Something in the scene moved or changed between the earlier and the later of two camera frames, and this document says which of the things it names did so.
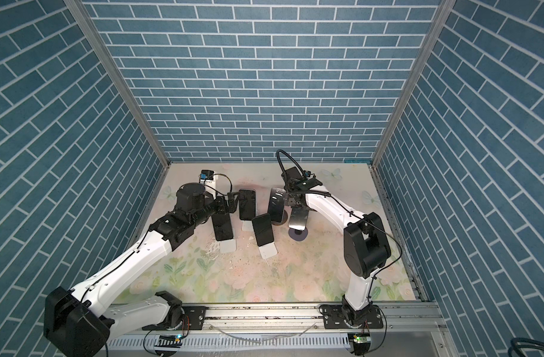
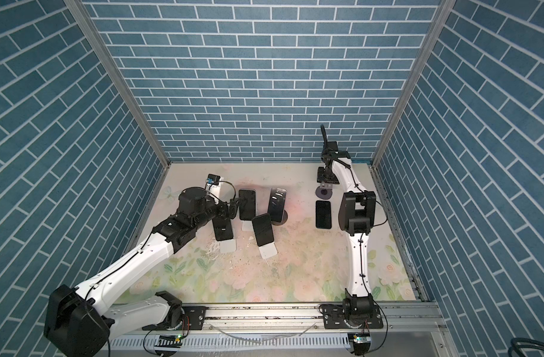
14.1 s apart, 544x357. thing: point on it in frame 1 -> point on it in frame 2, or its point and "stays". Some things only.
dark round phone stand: (284, 219) stays
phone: (263, 229) stays
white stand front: (267, 249) stays
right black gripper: (289, 198) -> (320, 178)
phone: (298, 217) -> (323, 214)
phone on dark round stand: (276, 204) stays
